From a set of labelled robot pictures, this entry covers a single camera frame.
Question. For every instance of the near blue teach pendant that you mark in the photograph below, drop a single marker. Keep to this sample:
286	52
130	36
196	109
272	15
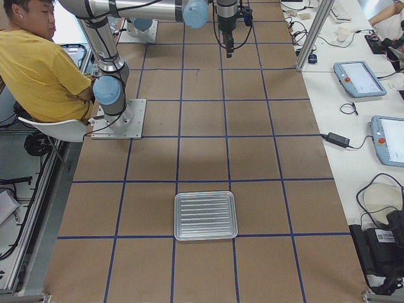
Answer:
387	133

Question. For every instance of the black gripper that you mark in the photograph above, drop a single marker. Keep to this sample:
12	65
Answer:
226	23

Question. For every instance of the far blue teach pendant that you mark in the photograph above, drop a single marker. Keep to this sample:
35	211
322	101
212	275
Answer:
358	80

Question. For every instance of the white keyboard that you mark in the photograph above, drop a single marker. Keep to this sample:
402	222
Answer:
338	13

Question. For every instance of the blue teach pendant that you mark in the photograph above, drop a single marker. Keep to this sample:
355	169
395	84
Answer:
358	80
387	133

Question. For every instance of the round beige disc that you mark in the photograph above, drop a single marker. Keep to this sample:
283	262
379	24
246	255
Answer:
381	199

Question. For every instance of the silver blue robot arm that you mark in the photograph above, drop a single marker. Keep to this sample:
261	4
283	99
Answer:
93	16

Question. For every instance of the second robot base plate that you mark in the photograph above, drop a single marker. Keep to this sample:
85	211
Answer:
138	31

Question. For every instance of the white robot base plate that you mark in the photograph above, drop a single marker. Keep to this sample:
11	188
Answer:
128	126

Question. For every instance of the black device with label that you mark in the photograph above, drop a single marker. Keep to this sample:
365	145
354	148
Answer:
381	260

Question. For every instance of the black power adapter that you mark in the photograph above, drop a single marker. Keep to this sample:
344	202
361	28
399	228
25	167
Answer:
336	139

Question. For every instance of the ribbed metal tray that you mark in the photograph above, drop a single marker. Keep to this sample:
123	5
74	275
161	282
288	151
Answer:
205	216

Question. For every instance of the aluminium frame post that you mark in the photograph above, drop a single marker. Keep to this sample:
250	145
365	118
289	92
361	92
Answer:
322	13

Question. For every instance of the white plastic chair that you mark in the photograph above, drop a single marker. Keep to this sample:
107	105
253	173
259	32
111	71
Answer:
69	131

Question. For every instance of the person in yellow shirt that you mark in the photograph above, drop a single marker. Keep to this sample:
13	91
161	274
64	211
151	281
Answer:
40	75

